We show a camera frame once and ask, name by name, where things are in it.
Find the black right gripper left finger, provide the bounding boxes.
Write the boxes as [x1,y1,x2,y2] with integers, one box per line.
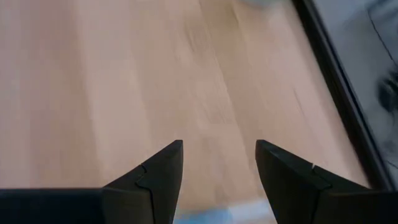
[101,139,184,224]

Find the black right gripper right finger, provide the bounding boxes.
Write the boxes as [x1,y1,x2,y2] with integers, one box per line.
[254,139,368,224]

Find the blue white toothbrush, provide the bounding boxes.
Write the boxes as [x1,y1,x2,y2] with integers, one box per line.
[173,198,278,224]

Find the black table frame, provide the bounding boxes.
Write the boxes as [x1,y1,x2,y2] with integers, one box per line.
[290,0,398,191]

